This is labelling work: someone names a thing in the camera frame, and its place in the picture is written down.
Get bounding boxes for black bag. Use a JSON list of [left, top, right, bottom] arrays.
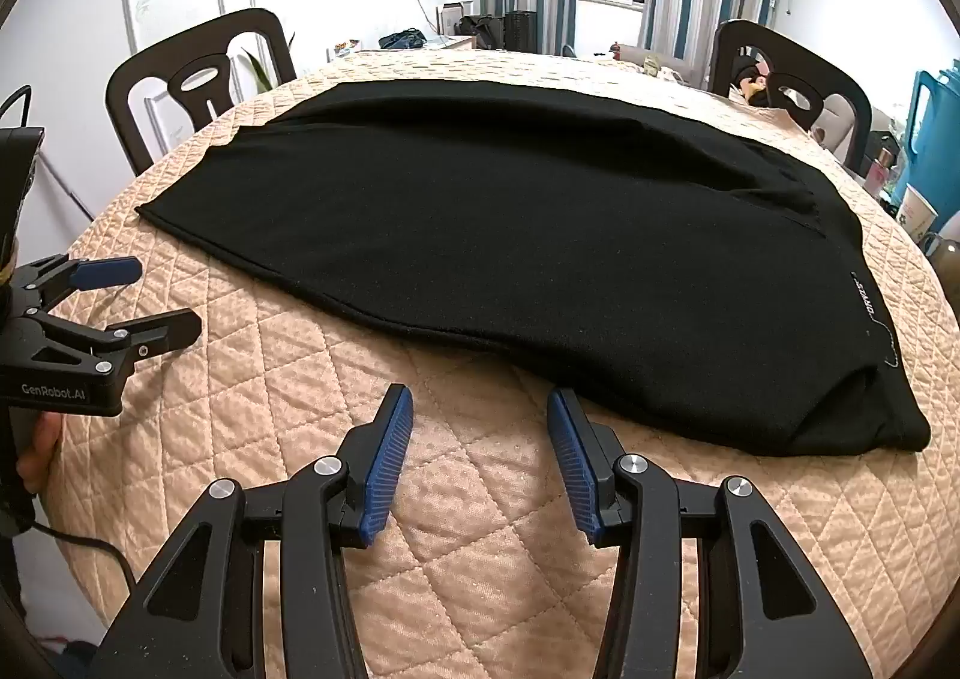
[[457, 13, 511, 50]]

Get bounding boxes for black cable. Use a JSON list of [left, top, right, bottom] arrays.
[[11, 518, 143, 594]]

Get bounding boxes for grey sofa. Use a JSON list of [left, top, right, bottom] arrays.
[[600, 41, 713, 88]]

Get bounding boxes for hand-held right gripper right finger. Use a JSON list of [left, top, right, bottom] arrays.
[[546, 388, 875, 679]]

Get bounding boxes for teal thermos jug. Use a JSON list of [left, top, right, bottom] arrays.
[[904, 60, 960, 185]]

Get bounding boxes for black pants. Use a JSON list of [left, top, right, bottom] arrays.
[[137, 79, 931, 456]]

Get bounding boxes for person's left hand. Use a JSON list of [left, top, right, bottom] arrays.
[[16, 415, 65, 496]]

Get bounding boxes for white paper cup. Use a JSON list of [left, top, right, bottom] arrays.
[[896, 182, 938, 238]]

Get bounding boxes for green plant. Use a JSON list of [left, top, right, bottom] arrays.
[[240, 45, 275, 91]]

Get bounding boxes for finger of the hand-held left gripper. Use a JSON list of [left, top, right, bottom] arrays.
[[11, 254, 143, 313], [0, 308, 203, 376]]

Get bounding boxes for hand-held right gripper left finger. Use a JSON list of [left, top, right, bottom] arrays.
[[90, 383, 416, 679]]

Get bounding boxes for peach quilted blanket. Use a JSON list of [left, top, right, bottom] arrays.
[[37, 47, 960, 679]]

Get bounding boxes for black stacked crates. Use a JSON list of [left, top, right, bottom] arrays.
[[506, 10, 541, 52]]

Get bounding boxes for dark wooden chair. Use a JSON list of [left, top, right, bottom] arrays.
[[105, 8, 299, 176], [709, 19, 875, 174]]

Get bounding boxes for pink lidded bottle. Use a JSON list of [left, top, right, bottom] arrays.
[[862, 150, 897, 196]]

